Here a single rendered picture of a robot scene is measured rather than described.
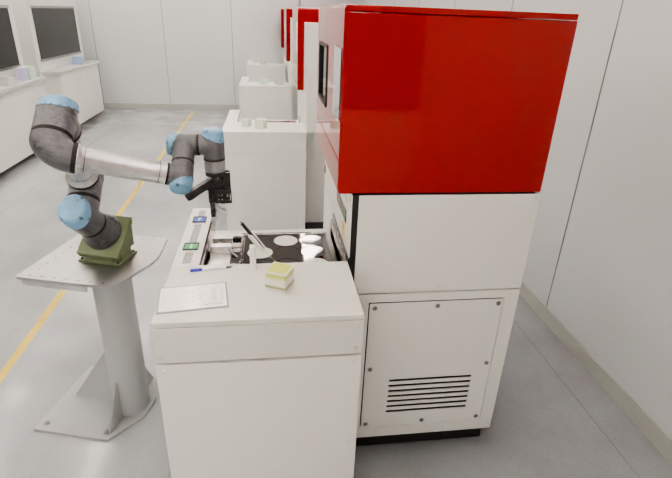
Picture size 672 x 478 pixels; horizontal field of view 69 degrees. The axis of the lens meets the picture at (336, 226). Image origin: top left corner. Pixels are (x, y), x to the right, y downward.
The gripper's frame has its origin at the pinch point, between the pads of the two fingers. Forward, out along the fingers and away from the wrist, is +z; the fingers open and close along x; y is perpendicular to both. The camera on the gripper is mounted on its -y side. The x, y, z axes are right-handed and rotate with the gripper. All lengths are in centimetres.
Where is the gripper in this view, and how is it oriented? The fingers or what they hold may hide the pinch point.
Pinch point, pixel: (212, 222)
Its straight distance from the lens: 187.6
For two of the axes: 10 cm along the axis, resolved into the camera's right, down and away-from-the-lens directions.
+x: -2.9, -4.0, 8.7
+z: -0.4, 9.1, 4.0
